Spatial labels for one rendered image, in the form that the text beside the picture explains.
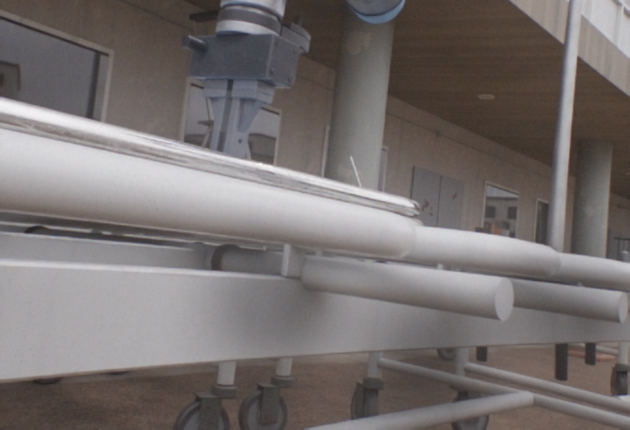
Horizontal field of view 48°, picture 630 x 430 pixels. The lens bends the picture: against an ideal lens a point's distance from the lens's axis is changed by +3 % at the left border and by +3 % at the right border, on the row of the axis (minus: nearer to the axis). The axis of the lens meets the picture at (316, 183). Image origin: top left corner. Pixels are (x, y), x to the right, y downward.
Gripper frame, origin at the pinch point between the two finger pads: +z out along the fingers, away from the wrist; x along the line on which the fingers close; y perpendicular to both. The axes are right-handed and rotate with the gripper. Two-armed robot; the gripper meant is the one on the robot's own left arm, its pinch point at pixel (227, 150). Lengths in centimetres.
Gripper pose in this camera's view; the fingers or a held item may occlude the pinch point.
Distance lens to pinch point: 82.9
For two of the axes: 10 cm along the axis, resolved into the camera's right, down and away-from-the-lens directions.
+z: -1.7, 9.8, -0.5
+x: 7.8, 1.0, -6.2
